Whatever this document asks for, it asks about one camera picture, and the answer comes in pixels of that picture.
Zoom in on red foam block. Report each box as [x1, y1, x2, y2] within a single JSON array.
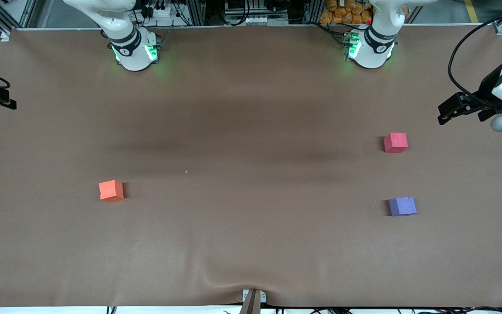
[[383, 133, 408, 154]]

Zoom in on brown table mat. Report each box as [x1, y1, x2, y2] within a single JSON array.
[[0, 24, 502, 308]]

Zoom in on bag of orange items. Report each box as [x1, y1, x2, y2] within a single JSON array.
[[319, 0, 373, 25]]

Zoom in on purple foam block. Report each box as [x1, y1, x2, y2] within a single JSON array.
[[389, 196, 417, 217]]

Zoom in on white power strip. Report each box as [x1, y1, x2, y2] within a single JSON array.
[[143, 3, 174, 19]]

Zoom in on grey bracket with pole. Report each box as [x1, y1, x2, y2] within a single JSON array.
[[239, 289, 267, 314]]

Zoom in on orange foam block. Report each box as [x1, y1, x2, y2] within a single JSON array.
[[99, 179, 125, 203]]

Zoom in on thick black cable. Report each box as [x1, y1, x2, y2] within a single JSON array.
[[448, 7, 502, 99]]

